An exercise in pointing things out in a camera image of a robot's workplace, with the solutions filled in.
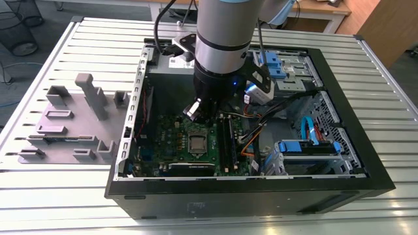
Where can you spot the RAM stick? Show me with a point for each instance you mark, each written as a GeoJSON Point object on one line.
{"type": "Point", "coordinates": [59, 139]}

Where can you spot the blue board connector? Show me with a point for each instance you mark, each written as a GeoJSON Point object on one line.
{"type": "Point", "coordinates": [148, 155]}

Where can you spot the grey metal drive cage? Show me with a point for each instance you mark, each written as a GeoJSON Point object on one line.
{"type": "Point", "coordinates": [294, 85]}

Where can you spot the black RAM slot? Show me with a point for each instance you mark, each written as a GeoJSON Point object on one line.
{"type": "Point", "coordinates": [226, 144]}
{"type": "Point", "coordinates": [234, 144]}
{"type": "Point", "coordinates": [222, 144]}
{"type": "Point", "coordinates": [230, 144]}

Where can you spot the black graphics card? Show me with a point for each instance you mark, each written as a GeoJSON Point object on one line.
{"type": "Point", "coordinates": [193, 170]}

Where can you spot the blue disk carrier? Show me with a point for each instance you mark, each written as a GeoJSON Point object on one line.
{"type": "Point", "coordinates": [274, 57]}
{"type": "Point", "coordinates": [269, 164]}

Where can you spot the silver CPU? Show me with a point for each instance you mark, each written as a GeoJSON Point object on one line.
{"type": "Point", "coordinates": [198, 143]}

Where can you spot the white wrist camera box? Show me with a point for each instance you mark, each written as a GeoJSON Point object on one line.
{"type": "Point", "coordinates": [261, 96]}

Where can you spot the green motherboard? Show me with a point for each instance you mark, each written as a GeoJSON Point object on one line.
{"type": "Point", "coordinates": [170, 139]}

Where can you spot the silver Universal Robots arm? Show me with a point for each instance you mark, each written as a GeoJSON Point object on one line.
{"type": "Point", "coordinates": [225, 36]}

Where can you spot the grey parts rack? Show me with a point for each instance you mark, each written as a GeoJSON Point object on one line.
{"type": "Point", "coordinates": [82, 120]}

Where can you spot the hard disk in blue carrier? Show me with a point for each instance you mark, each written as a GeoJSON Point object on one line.
{"type": "Point", "coordinates": [290, 147]}

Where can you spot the brown wooden cabinet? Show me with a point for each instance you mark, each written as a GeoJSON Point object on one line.
{"type": "Point", "coordinates": [385, 29]}

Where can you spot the small black mesh bin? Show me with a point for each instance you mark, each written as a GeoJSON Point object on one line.
{"type": "Point", "coordinates": [33, 12]}

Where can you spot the grey power supply unit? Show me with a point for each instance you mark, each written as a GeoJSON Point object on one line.
{"type": "Point", "coordinates": [180, 65]}

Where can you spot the large black mesh bin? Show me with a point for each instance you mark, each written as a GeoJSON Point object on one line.
{"type": "Point", "coordinates": [17, 36]}

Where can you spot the silver wrist mount bracket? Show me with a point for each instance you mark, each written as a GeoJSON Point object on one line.
{"type": "Point", "coordinates": [185, 42]}

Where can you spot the wooden desk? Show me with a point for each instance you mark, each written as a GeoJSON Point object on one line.
{"type": "Point", "coordinates": [327, 8]}

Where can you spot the black PC case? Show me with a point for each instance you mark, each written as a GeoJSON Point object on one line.
{"type": "Point", "coordinates": [258, 202]}

